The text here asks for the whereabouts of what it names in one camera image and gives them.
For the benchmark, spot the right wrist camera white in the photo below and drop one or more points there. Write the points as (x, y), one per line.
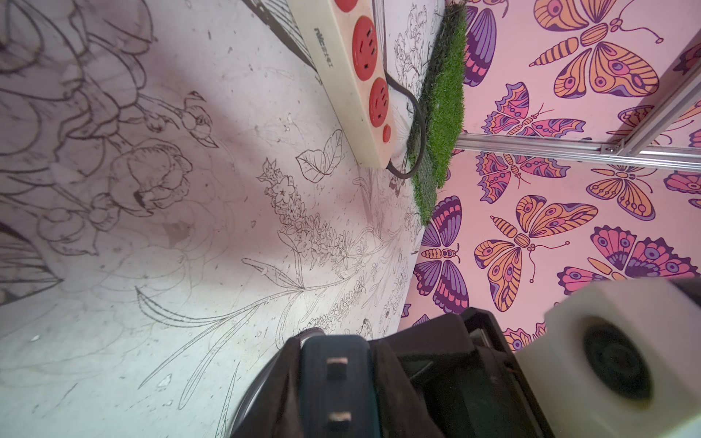
(620, 359)

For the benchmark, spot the beige power strip red sockets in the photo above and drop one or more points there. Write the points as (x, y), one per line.
(344, 46)

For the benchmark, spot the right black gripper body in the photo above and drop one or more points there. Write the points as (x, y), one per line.
(453, 376)

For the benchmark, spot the green artificial grass mat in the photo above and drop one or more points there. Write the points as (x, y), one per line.
(431, 143)

